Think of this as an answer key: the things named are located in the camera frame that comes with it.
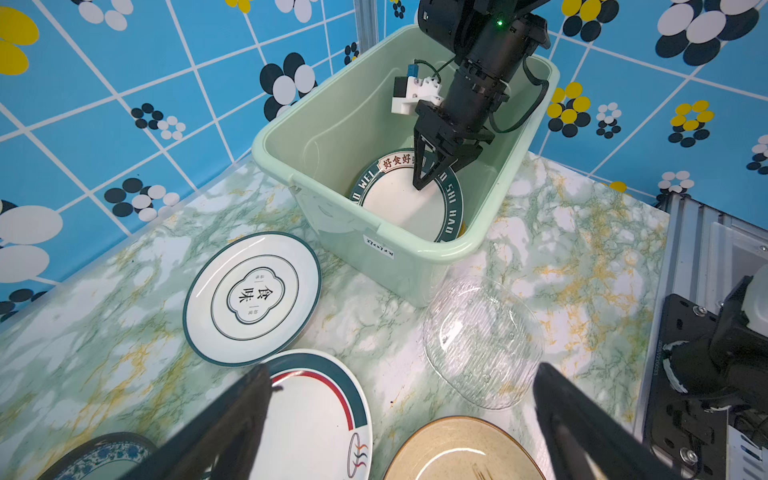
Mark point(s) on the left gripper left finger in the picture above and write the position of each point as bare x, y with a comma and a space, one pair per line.
223, 439

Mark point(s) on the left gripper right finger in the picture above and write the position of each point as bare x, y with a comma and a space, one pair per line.
579, 435

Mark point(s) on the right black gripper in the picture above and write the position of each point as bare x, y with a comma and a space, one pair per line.
442, 148

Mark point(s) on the green rim HAO SHI plate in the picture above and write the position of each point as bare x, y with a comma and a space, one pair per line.
385, 188

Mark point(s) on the green red rim white plate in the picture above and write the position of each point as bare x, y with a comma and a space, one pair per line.
318, 424

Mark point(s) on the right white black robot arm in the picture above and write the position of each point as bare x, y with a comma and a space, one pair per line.
490, 41

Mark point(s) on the blue patterned small plate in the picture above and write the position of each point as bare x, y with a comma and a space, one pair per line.
109, 456

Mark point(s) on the beige bamboo print plate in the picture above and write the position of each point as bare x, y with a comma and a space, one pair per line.
462, 447

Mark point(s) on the clear glass plate right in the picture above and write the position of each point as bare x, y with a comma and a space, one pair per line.
483, 342

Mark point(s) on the white plate cloud emblem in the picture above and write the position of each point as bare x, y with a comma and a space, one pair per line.
252, 299

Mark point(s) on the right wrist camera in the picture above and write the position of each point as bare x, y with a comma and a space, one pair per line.
409, 90

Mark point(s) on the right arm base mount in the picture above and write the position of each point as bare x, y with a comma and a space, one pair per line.
699, 438

